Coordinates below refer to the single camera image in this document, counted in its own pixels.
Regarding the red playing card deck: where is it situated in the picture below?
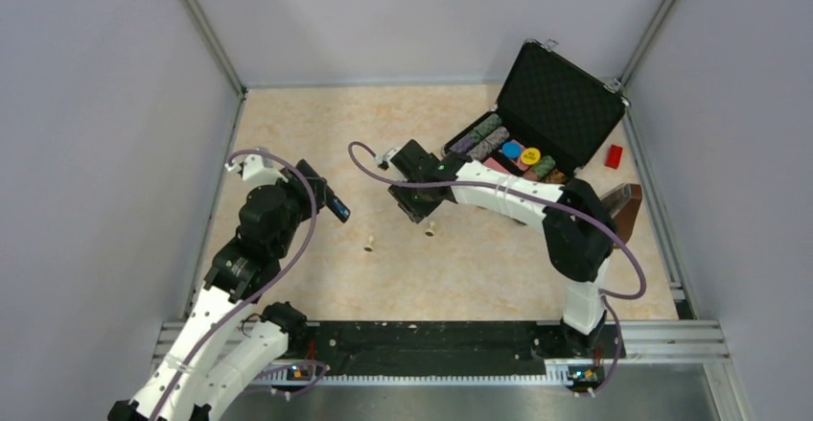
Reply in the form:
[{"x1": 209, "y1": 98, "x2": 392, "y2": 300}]
[{"x1": 483, "y1": 157, "x2": 511, "y2": 175}]

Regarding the black remote control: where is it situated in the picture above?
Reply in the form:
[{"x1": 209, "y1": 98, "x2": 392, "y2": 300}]
[{"x1": 296, "y1": 159, "x2": 351, "y2": 216}]

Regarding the yellow big blind chip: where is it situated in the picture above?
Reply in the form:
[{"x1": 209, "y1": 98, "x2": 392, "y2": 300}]
[{"x1": 518, "y1": 148, "x2": 542, "y2": 167}]

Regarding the blue battery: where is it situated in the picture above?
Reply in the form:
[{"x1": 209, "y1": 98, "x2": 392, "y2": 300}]
[{"x1": 331, "y1": 199, "x2": 351, "y2": 222}]

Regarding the black poker chip case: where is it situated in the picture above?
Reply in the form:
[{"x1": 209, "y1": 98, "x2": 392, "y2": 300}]
[{"x1": 441, "y1": 39, "x2": 630, "y2": 177}]

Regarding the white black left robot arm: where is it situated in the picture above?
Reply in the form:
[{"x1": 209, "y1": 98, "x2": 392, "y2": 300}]
[{"x1": 107, "y1": 150, "x2": 349, "y2": 420}]

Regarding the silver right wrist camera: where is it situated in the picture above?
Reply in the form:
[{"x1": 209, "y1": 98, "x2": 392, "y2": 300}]
[{"x1": 374, "y1": 148, "x2": 400, "y2": 171}]

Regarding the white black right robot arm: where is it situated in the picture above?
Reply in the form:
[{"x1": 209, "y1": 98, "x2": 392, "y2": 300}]
[{"x1": 376, "y1": 140, "x2": 616, "y2": 356}]

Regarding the blue round chip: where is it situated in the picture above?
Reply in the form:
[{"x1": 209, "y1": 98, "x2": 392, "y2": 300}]
[{"x1": 500, "y1": 141, "x2": 523, "y2": 160}]

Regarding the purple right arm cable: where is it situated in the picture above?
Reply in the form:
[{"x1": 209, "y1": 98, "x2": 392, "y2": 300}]
[{"x1": 347, "y1": 141, "x2": 648, "y2": 397}]

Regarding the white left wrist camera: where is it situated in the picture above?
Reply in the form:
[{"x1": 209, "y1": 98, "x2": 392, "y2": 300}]
[{"x1": 224, "y1": 148, "x2": 288, "y2": 188}]

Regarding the brown metronome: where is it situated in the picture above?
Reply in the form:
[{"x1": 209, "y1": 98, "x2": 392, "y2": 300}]
[{"x1": 600, "y1": 183, "x2": 643, "y2": 244}]

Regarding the red toy brick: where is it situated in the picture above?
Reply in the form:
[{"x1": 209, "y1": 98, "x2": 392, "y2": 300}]
[{"x1": 604, "y1": 144, "x2": 624, "y2": 170}]

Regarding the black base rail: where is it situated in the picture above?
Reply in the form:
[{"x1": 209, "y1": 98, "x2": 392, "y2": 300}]
[{"x1": 221, "y1": 319, "x2": 732, "y2": 388}]

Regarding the green chip stack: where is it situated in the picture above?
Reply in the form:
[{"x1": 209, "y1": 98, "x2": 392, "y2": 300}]
[{"x1": 529, "y1": 155, "x2": 556, "y2": 179}]

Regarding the orange black chip stack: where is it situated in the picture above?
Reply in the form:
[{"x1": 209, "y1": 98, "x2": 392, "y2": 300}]
[{"x1": 543, "y1": 169, "x2": 569, "y2": 185}]

